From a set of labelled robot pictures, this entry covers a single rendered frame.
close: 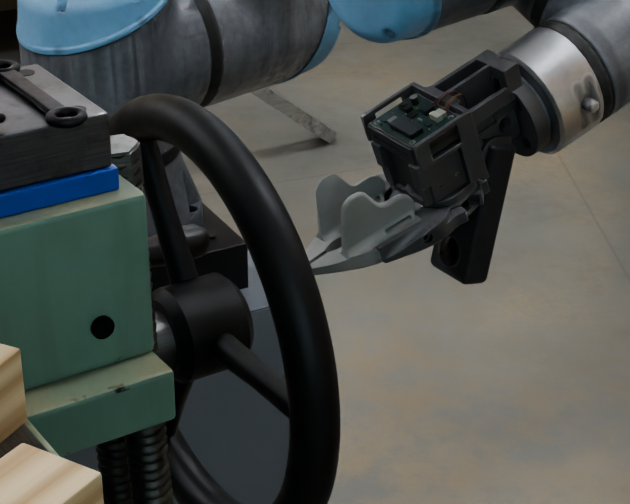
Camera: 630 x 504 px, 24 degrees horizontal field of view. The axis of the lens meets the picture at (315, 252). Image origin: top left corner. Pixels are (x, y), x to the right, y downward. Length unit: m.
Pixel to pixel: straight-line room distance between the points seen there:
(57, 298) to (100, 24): 0.67
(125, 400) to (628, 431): 1.64
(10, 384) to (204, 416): 0.86
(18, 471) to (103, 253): 0.19
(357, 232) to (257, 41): 0.45
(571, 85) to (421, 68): 2.69
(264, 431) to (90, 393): 0.82
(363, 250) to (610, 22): 0.26
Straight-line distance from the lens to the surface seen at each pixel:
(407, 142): 1.05
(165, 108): 0.84
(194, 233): 1.00
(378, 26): 1.10
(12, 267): 0.69
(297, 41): 1.51
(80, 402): 0.72
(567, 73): 1.11
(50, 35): 1.38
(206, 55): 1.43
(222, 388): 1.48
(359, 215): 1.05
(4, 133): 0.68
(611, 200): 3.08
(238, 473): 1.54
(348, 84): 3.67
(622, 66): 1.13
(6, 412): 0.63
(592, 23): 1.14
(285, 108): 3.21
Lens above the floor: 1.25
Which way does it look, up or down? 26 degrees down
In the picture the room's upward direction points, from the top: straight up
